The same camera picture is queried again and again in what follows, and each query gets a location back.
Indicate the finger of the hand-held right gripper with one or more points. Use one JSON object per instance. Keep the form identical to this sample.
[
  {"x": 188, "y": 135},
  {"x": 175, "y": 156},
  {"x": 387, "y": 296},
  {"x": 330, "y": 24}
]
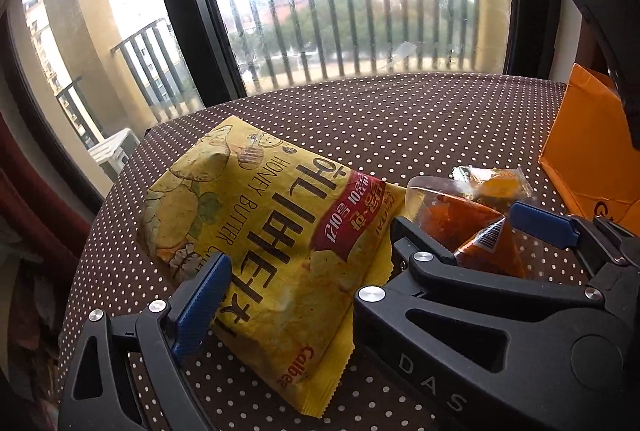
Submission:
[
  {"x": 540, "y": 222},
  {"x": 500, "y": 292}
]

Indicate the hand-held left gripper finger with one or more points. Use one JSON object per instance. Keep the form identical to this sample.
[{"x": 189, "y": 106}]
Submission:
[{"x": 200, "y": 306}]

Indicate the orange cardboard box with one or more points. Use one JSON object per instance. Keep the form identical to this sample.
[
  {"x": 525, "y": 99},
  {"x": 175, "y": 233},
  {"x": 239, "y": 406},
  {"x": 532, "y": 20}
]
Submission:
[{"x": 575, "y": 151}]

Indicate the orange clear-ended snack packet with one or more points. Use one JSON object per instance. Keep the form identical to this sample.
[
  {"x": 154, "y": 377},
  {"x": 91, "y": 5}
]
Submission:
[{"x": 450, "y": 216}]

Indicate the yellow chip bag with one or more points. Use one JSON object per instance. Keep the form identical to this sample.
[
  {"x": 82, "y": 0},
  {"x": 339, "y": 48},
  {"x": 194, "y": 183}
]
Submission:
[{"x": 280, "y": 231}]

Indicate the white air conditioner unit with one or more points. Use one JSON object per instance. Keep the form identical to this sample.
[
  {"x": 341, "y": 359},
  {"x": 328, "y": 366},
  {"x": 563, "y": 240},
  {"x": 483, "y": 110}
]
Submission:
[{"x": 112, "y": 151}]

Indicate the reddish brown curtain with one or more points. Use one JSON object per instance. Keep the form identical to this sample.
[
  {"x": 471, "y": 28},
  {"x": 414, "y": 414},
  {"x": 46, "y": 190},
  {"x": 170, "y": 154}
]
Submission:
[{"x": 30, "y": 211}]

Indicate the dark grey curved object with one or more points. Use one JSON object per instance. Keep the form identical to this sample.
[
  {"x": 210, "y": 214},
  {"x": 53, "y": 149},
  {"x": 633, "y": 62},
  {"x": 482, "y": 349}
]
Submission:
[{"x": 605, "y": 26}]

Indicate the balcony railing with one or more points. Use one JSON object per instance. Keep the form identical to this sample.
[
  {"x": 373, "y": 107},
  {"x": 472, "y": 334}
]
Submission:
[{"x": 140, "y": 36}]

